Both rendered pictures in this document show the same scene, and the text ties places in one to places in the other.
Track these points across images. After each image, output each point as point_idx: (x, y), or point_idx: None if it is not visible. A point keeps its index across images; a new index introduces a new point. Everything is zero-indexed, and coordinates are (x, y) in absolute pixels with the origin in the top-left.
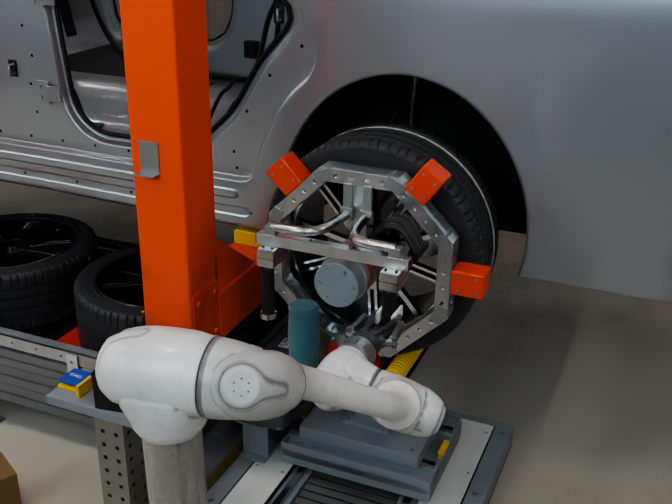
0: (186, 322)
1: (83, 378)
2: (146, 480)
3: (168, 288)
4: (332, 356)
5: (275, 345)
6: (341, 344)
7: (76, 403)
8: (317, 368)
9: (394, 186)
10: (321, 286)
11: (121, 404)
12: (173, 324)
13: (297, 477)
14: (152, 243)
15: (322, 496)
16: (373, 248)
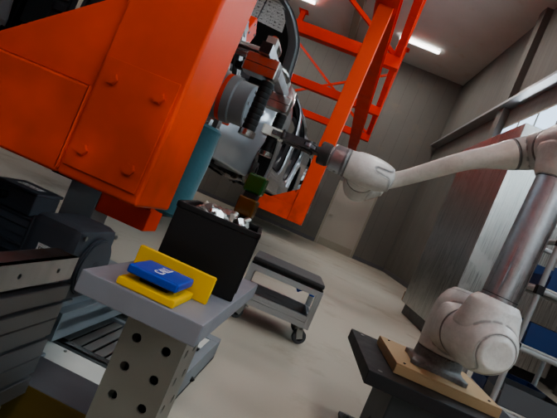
0: (192, 147)
1: (173, 270)
2: (554, 220)
3: (205, 94)
4: (374, 156)
5: (35, 190)
6: (349, 149)
7: (222, 309)
8: (382, 164)
9: (246, 26)
10: (247, 107)
11: None
12: (182, 150)
13: (79, 346)
14: (227, 19)
15: (104, 348)
16: (288, 79)
